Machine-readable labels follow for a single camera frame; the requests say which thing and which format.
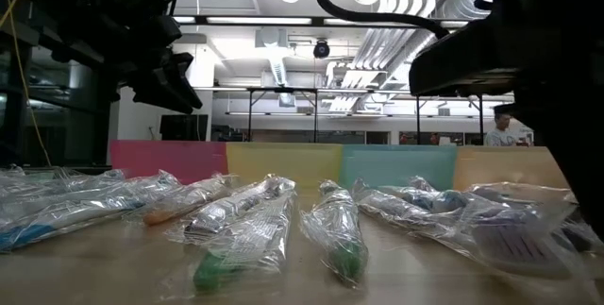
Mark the yellow plastic bin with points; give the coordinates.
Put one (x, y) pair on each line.
(283, 161)

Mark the teal plastic bin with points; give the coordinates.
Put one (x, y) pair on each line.
(398, 165)

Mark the black monitor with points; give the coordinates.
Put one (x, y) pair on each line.
(184, 128)

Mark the person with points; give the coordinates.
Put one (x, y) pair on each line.
(500, 137)

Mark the green toothbrush in clear wrap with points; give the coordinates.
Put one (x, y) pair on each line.
(250, 243)
(337, 229)

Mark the purple toothbrush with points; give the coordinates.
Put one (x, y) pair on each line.
(578, 238)
(514, 248)
(519, 194)
(222, 213)

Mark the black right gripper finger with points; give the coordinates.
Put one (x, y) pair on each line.
(575, 163)

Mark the blue toothbrush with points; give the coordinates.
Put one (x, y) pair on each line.
(28, 203)
(56, 222)
(106, 176)
(448, 199)

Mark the black metal frame table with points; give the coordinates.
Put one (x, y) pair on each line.
(283, 89)
(418, 121)

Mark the black overhead beam with lights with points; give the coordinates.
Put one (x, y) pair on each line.
(318, 21)

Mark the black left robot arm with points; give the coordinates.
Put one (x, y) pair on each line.
(61, 7)

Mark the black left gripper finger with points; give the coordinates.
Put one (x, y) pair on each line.
(160, 97)
(181, 78)

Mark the orange plastic bin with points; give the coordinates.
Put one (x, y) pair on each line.
(495, 165)

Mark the orange toothbrush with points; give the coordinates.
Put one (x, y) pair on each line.
(186, 198)

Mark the black overhead camera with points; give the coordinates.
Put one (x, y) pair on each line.
(321, 49)

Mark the pink plastic bin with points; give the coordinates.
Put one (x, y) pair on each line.
(165, 158)

